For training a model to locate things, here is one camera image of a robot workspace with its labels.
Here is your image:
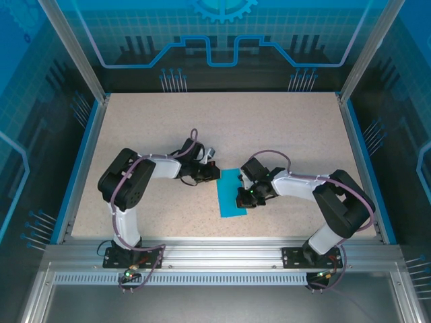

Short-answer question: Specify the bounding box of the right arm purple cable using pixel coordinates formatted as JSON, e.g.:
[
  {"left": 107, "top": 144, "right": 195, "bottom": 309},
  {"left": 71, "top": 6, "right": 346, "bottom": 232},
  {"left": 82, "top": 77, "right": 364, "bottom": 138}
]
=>
[{"left": 248, "top": 149, "right": 376, "bottom": 293}]

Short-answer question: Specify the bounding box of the aluminium frame beam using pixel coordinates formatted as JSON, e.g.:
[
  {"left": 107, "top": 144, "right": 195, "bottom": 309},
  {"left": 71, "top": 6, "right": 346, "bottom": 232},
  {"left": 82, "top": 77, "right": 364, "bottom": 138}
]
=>
[{"left": 43, "top": 236, "right": 405, "bottom": 274}]

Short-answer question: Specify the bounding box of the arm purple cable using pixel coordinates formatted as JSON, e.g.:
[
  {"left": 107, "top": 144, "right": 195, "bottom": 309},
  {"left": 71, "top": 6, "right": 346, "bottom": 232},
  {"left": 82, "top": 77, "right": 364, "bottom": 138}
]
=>
[
  {"left": 109, "top": 127, "right": 199, "bottom": 294},
  {"left": 248, "top": 149, "right": 376, "bottom": 293}
]

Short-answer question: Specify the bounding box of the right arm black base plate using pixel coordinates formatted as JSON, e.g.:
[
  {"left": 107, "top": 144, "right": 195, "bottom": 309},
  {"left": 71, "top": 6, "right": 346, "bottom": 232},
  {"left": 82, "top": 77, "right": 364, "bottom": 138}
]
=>
[{"left": 281, "top": 246, "right": 341, "bottom": 270}]

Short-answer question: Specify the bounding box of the cable connector with green light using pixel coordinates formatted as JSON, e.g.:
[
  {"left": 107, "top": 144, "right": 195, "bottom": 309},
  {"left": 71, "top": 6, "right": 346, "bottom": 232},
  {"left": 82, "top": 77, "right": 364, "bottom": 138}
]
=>
[
  {"left": 123, "top": 264, "right": 142, "bottom": 282},
  {"left": 314, "top": 268, "right": 337, "bottom": 282}
]

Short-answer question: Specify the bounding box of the aluminium side rail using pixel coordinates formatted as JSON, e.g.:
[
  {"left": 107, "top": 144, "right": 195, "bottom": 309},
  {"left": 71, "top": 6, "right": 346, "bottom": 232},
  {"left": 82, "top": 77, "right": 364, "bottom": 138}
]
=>
[
  {"left": 55, "top": 93, "right": 111, "bottom": 246},
  {"left": 337, "top": 92, "right": 393, "bottom": 245}
]

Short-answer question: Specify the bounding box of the aluminium frame post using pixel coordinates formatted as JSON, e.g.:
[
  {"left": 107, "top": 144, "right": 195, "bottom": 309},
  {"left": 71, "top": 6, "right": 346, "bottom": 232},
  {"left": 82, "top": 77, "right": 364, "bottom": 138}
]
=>
[
  {"left": 338, "top": 0, "right": 407, "bottom": 104},
  {"left": 36, "top": 0, "right": 111, "bottom": 104}
]

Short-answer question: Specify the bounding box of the blue paper sheet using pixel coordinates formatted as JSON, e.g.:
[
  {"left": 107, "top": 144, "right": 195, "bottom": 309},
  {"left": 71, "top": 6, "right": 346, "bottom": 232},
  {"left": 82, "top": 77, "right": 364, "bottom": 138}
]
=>
[{"left": 217, "top": 168, "right": 249, "bottom": 219}]

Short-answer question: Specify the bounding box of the slotted grey cable duct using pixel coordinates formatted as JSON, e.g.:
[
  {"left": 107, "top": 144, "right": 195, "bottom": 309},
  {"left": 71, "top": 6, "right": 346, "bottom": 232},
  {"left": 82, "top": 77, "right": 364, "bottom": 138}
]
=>
[{"left": 52, "top": 273, "right": 312, "bottom": 286}]

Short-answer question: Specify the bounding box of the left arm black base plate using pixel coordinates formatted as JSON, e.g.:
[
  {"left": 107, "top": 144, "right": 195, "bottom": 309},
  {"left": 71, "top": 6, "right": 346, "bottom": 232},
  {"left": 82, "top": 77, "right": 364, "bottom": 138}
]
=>
[{"left": 102, "top": 246, "right": 165, "bottom": 270}]

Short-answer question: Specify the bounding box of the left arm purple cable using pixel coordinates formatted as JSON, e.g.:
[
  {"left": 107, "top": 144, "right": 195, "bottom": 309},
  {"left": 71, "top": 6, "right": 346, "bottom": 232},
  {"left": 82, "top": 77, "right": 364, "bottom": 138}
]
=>
[{"left": 109, "top": 127, "right": 199, "bottom": 294}]

